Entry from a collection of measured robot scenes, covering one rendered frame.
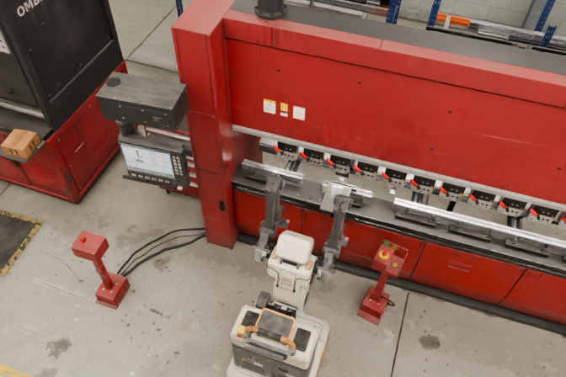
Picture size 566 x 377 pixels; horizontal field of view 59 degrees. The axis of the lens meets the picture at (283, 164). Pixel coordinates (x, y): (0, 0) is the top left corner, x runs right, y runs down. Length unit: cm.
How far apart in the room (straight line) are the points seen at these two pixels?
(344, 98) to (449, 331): 225
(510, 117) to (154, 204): 334
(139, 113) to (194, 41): 55
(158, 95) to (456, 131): 184
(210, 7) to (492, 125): 184
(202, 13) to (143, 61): 367
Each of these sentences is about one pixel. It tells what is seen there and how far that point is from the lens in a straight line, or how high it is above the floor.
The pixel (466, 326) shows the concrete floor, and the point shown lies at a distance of 464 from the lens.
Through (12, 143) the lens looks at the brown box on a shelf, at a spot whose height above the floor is 110.
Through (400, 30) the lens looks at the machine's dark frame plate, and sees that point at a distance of 314.
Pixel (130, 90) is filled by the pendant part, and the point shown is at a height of 195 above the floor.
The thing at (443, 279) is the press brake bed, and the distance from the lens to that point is 439.
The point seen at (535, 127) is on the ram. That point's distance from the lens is 326.
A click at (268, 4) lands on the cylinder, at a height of 239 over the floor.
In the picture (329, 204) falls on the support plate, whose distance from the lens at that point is 376.
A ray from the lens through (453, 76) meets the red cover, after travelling 302.
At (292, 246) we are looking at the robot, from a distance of 310.
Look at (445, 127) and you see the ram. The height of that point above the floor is 182.
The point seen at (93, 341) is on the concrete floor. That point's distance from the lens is 453.
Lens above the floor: 397
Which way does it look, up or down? 48 degrees down
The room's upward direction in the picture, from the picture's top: 2 degrees clockwise
